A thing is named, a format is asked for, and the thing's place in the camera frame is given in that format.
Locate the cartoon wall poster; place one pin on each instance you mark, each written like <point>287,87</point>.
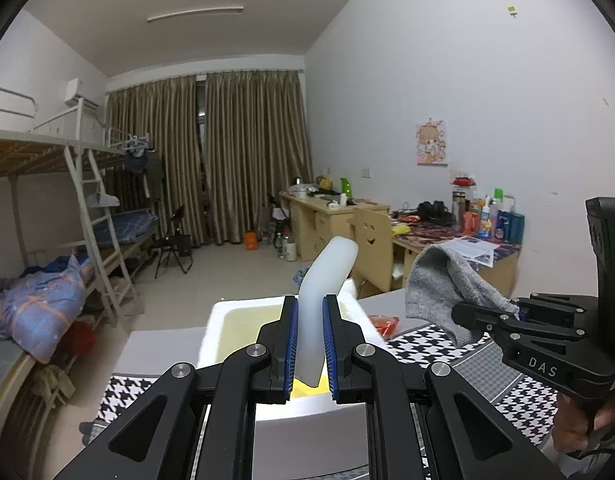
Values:
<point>431,142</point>

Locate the white air conditioner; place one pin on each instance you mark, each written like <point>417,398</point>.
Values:
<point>82,92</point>

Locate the red cloth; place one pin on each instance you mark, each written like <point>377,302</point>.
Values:
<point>82,337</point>

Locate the grey cloth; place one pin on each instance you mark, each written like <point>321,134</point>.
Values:
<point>447,280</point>

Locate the wooden desk with printed cover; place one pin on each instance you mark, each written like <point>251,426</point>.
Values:
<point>505,270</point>

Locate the person's right hand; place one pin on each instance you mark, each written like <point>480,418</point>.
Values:
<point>570,427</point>

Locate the black folding chair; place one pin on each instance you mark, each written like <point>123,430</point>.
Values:
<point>175,245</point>

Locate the ceiling tube light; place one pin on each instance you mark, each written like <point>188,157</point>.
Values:
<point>195,14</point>

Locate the row of toiletry bottles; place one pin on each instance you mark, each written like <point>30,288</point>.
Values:
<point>492,215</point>

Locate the wooden chair with smiley cutout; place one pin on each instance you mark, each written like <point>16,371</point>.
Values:
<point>372,240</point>

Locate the yellow cloth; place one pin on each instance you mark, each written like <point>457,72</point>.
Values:
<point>401,230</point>

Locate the orange container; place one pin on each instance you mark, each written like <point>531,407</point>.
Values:
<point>251,241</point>

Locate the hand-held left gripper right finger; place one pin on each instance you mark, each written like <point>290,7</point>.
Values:
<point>330,345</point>

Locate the white metal bunk bed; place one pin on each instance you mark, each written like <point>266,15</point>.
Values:
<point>132,222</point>
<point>37,147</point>

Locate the metal cooking pot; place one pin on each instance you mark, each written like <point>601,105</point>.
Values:
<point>302,189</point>

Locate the dark hanging clothes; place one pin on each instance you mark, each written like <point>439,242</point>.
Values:
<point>145,175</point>

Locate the wooden desk with drawers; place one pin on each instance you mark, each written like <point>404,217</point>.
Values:
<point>307,225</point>

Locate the brown curtain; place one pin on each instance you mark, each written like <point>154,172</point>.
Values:
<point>157,160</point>
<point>257,160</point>

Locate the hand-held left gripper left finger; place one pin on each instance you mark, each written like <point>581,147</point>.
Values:
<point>290,345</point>

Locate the white foam box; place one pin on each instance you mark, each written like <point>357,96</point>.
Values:
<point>312,435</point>

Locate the blue patterned blanket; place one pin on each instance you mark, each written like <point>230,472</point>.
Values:
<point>37,300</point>

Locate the printed paper sheets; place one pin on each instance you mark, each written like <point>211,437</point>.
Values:
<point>470,250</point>

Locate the yellow foam fruit net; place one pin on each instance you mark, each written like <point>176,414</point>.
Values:
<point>307,391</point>

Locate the red snack packet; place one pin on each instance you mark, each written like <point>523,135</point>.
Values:
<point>385,322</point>

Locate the white foam sheet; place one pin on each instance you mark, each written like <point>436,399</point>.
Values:
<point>317,300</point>

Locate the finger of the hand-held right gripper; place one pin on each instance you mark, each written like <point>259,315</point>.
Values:
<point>487,317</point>
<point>562,307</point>

